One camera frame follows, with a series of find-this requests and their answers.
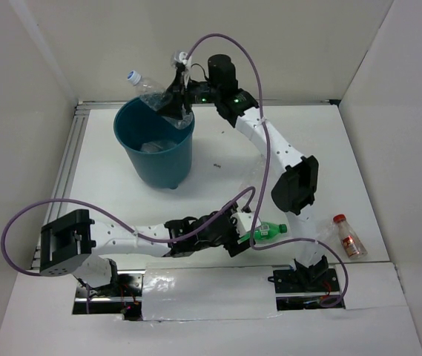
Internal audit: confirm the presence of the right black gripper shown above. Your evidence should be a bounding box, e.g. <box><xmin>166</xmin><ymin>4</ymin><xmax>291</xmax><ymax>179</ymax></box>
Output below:
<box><xmin>156</xmin><ymin>70</ymin><xmax>220</xmax><ymax>121</ymax></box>

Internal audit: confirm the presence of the clear bottle blue cap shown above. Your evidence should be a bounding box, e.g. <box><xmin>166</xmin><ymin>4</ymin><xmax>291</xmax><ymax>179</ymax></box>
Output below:
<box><xmin>127</xmin><ymin>70</ymin><xmax>194</xmax><ymax>130</ymax></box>

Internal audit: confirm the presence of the green plastic bottle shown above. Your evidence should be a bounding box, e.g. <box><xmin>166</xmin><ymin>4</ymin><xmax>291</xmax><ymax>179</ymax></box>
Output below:
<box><xmin>254</xmin><ymin>222</ymin><xmax>288</xmax><ymax>243</ymax></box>

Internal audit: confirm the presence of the red cap bottle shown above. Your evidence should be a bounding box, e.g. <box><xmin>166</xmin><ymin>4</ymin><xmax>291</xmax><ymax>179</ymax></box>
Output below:
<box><xmin>333</xmin><ymin>214</ymin><xmax>367</xmax><ymax>259</ymax></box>

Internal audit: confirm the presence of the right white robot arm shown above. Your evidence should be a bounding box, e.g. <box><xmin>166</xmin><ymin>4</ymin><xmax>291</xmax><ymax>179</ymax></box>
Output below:
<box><xmin>157</xmin><ymin>52</ymin><xmax>319</xmax><ymax>243</ymax></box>

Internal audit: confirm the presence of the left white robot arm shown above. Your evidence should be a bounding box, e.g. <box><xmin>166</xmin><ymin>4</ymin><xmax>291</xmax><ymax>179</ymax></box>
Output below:
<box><xmin>39</xmin><ymin>205</ymin><xmax>254</xmax><ymax>296</ymax></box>

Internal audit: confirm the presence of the teal plastic bin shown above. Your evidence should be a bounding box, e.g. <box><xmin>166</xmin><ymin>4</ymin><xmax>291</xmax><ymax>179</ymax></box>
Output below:
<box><xmin>113</xmin><ymin>98</ymin><xmax>195</xmax><ymax>189</ymax></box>

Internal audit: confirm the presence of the white tape sheet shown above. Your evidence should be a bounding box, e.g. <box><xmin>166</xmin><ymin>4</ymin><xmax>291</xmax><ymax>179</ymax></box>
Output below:
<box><xmin>142</xmin><ymin>267</ymin><xmax>278</xmax><ymax>321</ymax></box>

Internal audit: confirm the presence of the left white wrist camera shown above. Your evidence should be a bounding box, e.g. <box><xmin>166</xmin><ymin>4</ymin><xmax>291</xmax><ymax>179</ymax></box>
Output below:
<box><xmin>231</xmin><ymin>212</ymin><xmax>254</xmax><ymax>237</ymax></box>

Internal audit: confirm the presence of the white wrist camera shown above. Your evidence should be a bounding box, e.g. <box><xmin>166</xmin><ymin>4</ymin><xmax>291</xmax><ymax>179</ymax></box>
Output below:
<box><xmin>171</xmin><ymin>50</ymin><xmax>192</xmax><ymax>87</ymax></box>
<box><xmin>231</xmin><ymin>212</ymin><xmax>254</xmax><ymax>237</ymax></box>

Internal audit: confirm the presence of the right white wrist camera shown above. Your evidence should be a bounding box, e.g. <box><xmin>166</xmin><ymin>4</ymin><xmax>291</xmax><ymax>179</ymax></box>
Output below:
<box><xmin>171</xmin><ymin>50</ymin><xmax>192</xmax><ymax>87</ymax></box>

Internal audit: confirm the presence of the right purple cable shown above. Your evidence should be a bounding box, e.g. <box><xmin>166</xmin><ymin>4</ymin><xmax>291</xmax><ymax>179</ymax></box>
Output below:
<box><xmin>186</xmin><ymin>33</ymin><xmax>349</xmax><ymax>309</ymax></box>

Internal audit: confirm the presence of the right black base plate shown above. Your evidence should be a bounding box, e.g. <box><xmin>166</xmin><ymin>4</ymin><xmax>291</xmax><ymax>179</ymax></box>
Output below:
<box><xmin>267</xmin><ymin>268</ymin><xmax>340</xmax><ymax>312</ymax></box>

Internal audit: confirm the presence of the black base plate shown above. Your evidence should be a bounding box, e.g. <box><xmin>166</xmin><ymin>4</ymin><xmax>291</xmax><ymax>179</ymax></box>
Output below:
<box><xmin>72</xmin><ymin>270</ymin><xmax>145</xmax><ymax>321</ymax></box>
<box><xmin>267</xmin><ymin>268</ymin><xmax>340</xmax><ymax>312</ymax></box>

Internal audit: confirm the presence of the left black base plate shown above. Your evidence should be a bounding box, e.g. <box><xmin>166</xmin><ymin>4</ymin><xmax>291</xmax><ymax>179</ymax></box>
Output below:
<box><xmin>72</xmin><ymin>270</ymin><xmax>145</xmax><ymax>321</ymax></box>

